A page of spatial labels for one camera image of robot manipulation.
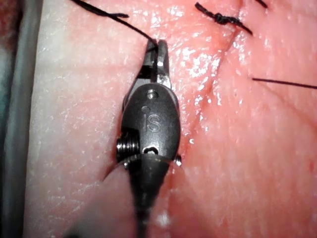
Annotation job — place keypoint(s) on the right arm needle driver jaw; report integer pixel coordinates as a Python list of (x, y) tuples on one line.
[(163, 64), (149, 62)]

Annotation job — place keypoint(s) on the right arm needle driver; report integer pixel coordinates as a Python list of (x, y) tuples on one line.
[(151, 119)]

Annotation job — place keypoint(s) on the black thread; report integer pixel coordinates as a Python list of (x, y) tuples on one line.
[(94, 9)]

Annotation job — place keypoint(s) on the black stitching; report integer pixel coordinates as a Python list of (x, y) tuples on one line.
[(221, 19)]

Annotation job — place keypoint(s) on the tissue pad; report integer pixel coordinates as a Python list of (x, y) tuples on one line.
[(247, 148)]

